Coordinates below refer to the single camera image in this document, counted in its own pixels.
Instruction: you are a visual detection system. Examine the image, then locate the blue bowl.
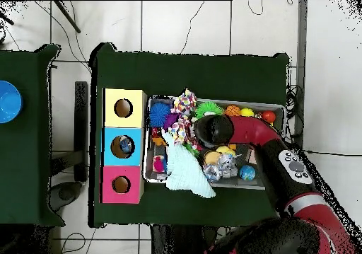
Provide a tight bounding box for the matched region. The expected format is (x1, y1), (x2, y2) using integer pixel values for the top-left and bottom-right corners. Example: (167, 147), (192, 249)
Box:
(0, 80), (23, 125)

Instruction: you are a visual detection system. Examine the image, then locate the orange toy basketball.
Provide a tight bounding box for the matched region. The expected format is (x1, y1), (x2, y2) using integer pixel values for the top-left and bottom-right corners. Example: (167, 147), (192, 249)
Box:
(225, 104), (242, 118)

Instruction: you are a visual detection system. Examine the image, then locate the shallow clear mesh bin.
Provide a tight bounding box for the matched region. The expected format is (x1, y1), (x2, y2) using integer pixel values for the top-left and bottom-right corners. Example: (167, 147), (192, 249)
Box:
(144, 96), (286, 192)

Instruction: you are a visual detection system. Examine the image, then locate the small blue globe ball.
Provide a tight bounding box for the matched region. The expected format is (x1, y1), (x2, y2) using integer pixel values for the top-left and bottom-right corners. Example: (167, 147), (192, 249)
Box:
(239, 164), (257, 182)

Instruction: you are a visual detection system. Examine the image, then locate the mint green cloth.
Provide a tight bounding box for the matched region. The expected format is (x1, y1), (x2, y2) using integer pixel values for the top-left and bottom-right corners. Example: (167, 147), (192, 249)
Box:
(165, 143), (217, 200)

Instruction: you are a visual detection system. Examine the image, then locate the blue spiky ball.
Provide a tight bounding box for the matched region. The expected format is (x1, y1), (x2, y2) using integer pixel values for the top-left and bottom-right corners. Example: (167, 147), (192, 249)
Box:
(149, 101), (173, 128)

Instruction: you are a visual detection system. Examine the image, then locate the wooden box with three holes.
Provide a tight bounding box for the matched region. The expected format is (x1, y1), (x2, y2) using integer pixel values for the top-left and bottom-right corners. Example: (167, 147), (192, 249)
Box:
(100, 88), (148, 205)

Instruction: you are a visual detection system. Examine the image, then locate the purple spiky ball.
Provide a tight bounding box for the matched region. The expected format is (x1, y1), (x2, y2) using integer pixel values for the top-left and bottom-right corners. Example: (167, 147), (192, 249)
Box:
(163, 112), (180, 129)

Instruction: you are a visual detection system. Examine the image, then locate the colourful patterned cloth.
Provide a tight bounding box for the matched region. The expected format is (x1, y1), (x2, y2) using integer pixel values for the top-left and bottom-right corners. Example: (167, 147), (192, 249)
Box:
(163, 88), (199, 147)

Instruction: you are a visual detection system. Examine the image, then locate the small red ball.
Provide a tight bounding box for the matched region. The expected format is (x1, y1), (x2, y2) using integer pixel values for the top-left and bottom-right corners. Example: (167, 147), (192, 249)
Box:
(261, 110), (277, 125)

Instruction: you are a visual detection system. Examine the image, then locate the crushed clear water bottle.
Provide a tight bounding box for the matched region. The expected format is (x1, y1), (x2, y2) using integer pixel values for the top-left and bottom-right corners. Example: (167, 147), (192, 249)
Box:
(202, 151), (240, 183)
(118, 137), (134, 156)

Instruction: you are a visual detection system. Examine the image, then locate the side table with green cloth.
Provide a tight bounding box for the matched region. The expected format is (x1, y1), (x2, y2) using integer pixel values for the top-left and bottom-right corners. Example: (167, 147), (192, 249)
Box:
(0, 43), (62, 226)

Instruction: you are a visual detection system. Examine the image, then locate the tan round bun toy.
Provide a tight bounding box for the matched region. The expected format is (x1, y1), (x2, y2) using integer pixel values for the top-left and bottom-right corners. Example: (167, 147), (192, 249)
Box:
(203, 150), (221, 166)

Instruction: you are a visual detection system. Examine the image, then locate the green spiky ball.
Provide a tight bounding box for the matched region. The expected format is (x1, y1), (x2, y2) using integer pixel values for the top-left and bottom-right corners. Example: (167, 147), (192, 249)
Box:
(195, 100), (225, 119)

